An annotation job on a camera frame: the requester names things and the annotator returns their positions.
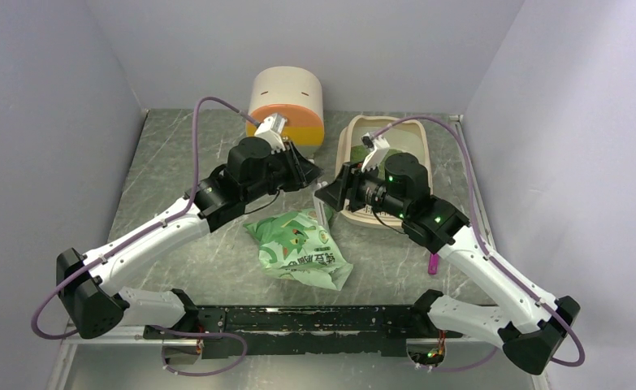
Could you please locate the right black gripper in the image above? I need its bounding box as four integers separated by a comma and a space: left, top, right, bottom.
314, 157, 409, 219

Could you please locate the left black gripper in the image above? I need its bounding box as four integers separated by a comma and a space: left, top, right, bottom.
244, 140, 325, 203

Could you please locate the green litter bag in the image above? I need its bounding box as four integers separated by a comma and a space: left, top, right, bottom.
244, 208, 353, 291

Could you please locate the magenta plastic scoop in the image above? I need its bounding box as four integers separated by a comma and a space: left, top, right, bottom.
427, 253, 439, 275

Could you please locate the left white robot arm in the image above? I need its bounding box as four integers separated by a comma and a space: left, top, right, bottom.
57, 136, 322, 339

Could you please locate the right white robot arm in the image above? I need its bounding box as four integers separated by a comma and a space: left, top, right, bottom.
315, 153, 581, 375

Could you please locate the beige litter box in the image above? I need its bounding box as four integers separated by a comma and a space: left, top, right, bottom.
335, 115, 433, 230

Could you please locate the beige orange drawer cabinet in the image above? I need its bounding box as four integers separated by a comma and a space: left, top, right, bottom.
249, 66, 325, 158

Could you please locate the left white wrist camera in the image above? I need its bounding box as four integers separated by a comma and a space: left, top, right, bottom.
253, 113, 288, 154

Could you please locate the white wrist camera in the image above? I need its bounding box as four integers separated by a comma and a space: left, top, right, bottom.
361, 132, 390, 172
253, 113, 288, 154

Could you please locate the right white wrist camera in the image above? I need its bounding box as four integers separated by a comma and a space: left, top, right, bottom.
361, 132, 390, 172

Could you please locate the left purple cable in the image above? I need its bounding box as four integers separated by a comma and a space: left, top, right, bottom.
31, 97, 249, 378

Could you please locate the purple cable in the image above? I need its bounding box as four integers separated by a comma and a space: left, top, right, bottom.
371, 115, 586, 374
31, 97, 249, 378

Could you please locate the black mounting rail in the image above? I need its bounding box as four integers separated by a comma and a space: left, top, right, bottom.
142, 304, 464, 358

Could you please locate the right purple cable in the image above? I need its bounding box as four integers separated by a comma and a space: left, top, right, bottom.
371, 115, 586, 374

